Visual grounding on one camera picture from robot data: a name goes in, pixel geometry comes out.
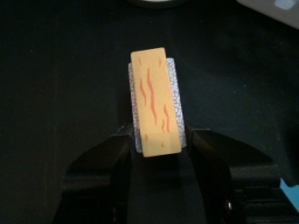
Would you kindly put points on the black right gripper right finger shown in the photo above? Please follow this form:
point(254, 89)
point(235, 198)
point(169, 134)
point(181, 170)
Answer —
point(218, 172)

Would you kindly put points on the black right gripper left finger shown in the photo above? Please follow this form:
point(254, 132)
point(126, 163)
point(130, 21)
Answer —
point(102, 175)

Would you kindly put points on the yellow wood-grain block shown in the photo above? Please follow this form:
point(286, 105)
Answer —
point(155, 102)

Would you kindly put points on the light blue sheet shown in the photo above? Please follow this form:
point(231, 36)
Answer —
point(290, 194)

